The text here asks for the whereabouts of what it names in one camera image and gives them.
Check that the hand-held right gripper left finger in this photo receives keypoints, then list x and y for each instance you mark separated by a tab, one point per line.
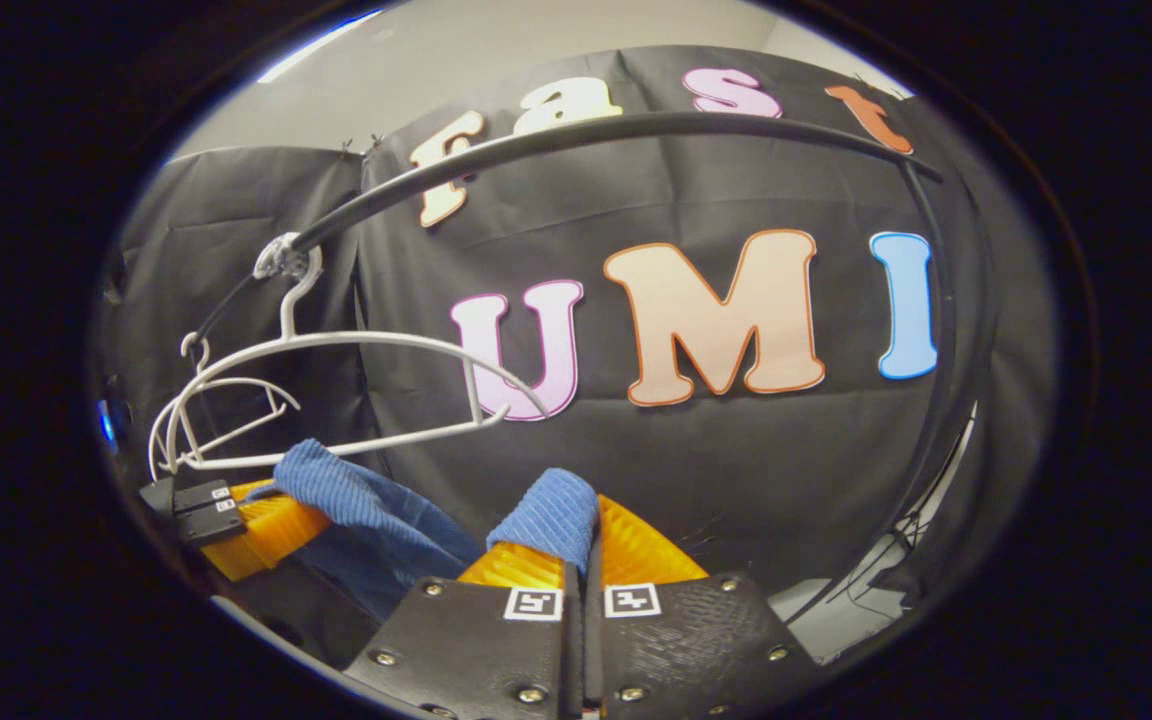
476	650

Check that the black clothes rack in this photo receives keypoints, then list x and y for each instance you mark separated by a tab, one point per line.
636	122

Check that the black backdrop stand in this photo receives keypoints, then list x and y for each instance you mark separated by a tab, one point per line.
896	560

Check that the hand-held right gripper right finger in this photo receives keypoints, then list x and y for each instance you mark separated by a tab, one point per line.
676	650

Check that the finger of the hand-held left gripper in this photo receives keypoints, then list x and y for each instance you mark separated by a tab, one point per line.
186	495
271	535

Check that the white plastic hanger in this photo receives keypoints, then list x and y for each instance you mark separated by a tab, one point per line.
174	440

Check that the black backdrop cloth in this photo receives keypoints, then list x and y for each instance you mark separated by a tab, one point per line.
736	480

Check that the white hanger with taped hook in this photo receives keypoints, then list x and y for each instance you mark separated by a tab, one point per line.
474	395

